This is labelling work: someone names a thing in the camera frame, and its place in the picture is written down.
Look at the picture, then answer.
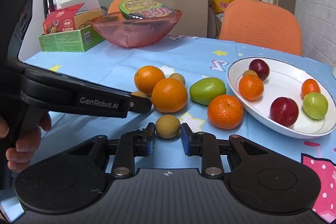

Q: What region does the large orange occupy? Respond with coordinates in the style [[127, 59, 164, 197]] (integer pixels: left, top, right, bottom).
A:
[[134, 65, 165, 96], [151, 78, 188, 113]]

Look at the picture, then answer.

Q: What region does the longan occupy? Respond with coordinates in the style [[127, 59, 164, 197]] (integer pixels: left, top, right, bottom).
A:
[[155, 115, 181, 139], [243, 70, 258, 77], [169, 73, 186, 85]]

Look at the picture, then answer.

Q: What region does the mandarin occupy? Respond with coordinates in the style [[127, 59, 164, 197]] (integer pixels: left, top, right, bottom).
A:
[[301, 79, 321, 99], [207, 94, 244, 130], [238, 75, 264, 101]]

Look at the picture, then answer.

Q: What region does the large green apple front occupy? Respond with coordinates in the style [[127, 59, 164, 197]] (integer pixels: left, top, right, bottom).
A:
[[189, 77, 226, 106]]

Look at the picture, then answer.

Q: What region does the dark red plum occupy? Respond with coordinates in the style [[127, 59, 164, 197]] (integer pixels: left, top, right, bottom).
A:
[[269, 97, 299, 127], [249, 59, 270, 81]]

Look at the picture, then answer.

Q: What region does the green apple back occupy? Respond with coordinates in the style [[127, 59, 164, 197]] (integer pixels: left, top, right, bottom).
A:
[[303, 92, 329, 120]]

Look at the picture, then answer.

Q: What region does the person's left hand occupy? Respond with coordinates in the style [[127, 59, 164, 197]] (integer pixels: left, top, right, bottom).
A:
[[6, 113, 52, 172]]

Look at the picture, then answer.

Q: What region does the blue cartoon tablecloth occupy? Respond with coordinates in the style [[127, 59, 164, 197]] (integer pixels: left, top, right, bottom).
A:
[[0, 34, 336, 224]]

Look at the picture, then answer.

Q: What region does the pink glass bowl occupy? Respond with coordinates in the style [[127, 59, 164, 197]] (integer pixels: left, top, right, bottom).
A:
[[91, 10, 183, 48]]

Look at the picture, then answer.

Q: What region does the green cardboard box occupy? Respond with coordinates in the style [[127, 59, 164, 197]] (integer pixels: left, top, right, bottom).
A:
[[39, 26, 105, 52]]

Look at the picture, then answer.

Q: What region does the red snack box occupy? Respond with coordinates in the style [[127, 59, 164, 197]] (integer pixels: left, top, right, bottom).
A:
[[43, 3, 84, 35]]

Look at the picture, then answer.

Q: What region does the instant noodle cup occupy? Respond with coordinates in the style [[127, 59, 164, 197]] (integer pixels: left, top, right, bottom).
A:
[[118, 0, 176, 20]]

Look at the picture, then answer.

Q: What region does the white ceramic plate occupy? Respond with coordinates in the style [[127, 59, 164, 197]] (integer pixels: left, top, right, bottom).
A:
[[226, 56, 336, 140]]

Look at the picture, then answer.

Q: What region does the white paper in box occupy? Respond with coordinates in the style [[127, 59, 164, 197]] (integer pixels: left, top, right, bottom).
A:
[[59, 0, 101, 12]]

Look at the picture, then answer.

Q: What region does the brown cardboard box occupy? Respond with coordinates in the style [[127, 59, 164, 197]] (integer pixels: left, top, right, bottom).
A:
[[134, 0, 210, 38]]

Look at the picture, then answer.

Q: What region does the white thermos jug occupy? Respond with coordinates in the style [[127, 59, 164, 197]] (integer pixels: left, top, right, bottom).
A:
[[332, 66, 336, 79]]

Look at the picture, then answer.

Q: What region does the orange chair near wall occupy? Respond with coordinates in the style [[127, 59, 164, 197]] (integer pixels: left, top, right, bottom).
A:
[[219, 0, 302, 56]]

